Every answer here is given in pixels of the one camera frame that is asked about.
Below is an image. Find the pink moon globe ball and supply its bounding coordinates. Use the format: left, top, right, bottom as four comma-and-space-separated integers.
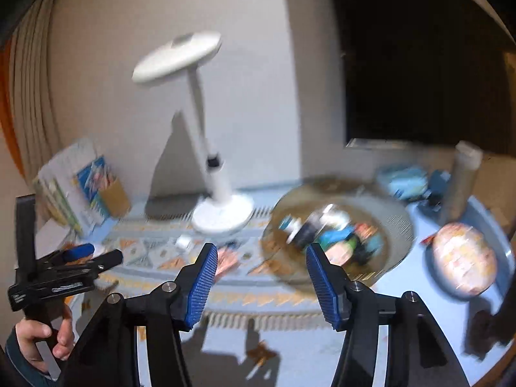
432, 223, 497, 297

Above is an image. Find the black-haired red toy figurine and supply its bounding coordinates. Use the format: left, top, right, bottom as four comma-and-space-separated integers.
347, 221, 384, 267

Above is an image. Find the white desk lamp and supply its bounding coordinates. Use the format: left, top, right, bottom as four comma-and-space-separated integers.
131, 31, 255, 235

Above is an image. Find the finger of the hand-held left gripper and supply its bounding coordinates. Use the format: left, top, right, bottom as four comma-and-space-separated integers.
50, 243, 96, 263
84, 249, 124, 271

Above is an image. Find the blue container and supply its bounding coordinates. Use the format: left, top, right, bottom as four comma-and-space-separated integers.
418, 170, 451, 216

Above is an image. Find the pink printed card packet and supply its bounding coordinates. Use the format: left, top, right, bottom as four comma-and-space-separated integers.
214, 247, 239, 281

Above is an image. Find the small orange scrap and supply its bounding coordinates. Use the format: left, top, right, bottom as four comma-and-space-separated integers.
245, 339, 280, 367

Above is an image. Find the person's left hand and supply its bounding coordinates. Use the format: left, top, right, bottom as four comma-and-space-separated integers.
5, 305, 76, 372

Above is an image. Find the stack of picture books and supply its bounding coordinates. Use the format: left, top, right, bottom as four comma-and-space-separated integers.
33, 138, 133, 239

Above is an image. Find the beige curtain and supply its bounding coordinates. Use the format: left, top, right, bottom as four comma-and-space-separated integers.
7, 0, 63, 180

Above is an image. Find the black flat television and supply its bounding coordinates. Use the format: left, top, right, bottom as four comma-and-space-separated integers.
323, 0, 516, 151

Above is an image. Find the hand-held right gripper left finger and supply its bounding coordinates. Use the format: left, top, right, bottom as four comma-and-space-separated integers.
60, 243, 220, 387

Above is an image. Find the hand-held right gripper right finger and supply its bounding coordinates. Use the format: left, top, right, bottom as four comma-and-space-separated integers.
305, 243, 471, 387

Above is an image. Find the beige cylindrical thermos bottle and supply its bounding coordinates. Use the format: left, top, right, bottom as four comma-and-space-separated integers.
441, 140, 483, 225

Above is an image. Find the white blue tissue pack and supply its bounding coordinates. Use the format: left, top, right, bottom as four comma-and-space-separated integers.
377, 166, 429, 201

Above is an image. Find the clear amber glass bowl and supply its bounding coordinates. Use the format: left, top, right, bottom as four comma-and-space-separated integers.
259, 175, 415, 289

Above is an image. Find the light blue round tray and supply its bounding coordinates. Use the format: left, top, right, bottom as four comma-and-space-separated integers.
468, 197, 516, 291

